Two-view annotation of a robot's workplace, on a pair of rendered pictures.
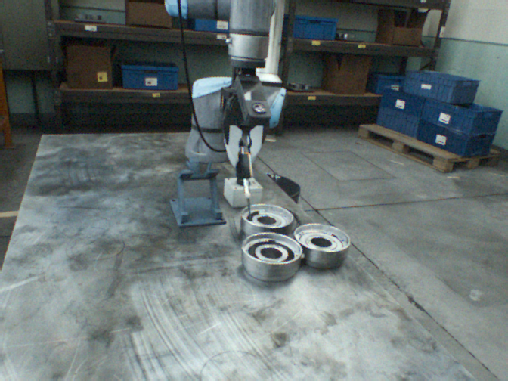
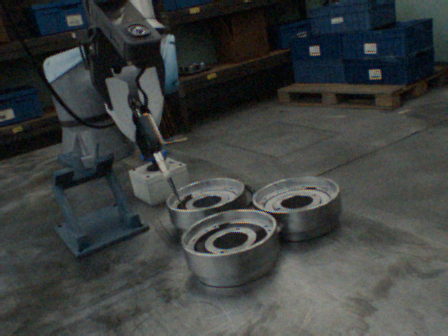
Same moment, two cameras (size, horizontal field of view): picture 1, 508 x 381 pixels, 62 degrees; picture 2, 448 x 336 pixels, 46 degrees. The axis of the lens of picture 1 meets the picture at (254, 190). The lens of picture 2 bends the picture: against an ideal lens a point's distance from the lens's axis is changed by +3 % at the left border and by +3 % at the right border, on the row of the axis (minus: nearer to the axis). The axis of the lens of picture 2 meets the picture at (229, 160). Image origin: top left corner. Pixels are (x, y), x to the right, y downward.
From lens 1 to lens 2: 19 cm
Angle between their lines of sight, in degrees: 8
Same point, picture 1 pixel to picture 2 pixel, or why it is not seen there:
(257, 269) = (218, 270)
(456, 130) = (389, 57)
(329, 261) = (321, 223)
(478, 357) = not seen: outside the picture
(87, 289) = not seen: outside the picture
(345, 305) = (374, 277)
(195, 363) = not seen: outside the picture
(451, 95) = (369, 20)
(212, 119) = (87, 103)
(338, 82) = (235, 48)
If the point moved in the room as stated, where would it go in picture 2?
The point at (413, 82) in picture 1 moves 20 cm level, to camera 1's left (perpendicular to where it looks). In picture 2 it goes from (320, 21) to (298, 26)
